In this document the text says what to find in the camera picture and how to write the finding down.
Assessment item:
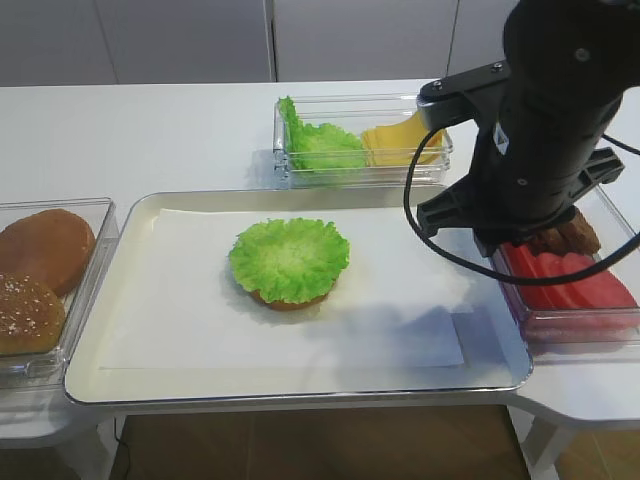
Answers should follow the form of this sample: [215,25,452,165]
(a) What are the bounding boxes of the clear lettuce cheese container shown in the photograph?
[272,93,455,189]

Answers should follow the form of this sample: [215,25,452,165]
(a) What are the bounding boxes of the white paper liner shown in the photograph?
[100,208,471,369]

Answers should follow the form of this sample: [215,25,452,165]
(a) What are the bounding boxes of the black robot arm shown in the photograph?
[416,1,639,254]

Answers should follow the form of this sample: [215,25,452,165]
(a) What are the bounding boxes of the plain brown bun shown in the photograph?
[1,208,96,297]

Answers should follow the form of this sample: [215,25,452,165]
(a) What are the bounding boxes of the clear bun container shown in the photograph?
[1,198,119,390]

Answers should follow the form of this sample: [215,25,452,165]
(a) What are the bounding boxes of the white serving tray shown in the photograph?
[64,187,532,405]

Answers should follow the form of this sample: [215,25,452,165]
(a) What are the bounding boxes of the green lettuce stack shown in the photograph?
[278,96,367,170]

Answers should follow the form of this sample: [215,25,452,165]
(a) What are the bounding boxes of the brown meat patty middle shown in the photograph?
[528,228,568,256]

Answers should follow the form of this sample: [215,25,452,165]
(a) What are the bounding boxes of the brown meat patty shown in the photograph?
[528,228,568,256]
[557,209,601,255]

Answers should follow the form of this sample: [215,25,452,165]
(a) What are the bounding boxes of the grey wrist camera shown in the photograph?
[416,60,511,131]

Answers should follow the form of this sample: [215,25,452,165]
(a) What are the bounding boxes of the green lettuce leaf on bun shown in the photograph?
[229,217,350,305]

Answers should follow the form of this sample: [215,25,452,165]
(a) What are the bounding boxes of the yellow cheese slices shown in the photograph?
[361,112,429,167]

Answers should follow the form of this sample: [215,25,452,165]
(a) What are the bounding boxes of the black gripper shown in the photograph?
[416,75,623,256]

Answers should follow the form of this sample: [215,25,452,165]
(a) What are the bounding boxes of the bottom bun half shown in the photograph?
[250,290,327,311]

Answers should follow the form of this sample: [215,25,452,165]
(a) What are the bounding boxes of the clear patty tomato container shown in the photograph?
[492,189,639,344]

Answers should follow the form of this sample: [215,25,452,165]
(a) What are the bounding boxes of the brown meat patty right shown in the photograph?
[557,209,601,255]

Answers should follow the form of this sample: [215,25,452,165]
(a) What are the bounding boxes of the sesame top bun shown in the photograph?
[1,272,66,356]

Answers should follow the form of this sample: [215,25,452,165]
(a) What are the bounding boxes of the red tomato slice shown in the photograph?
[502,243,549,309]
[533,253,581,309]
[561,253,637,309]

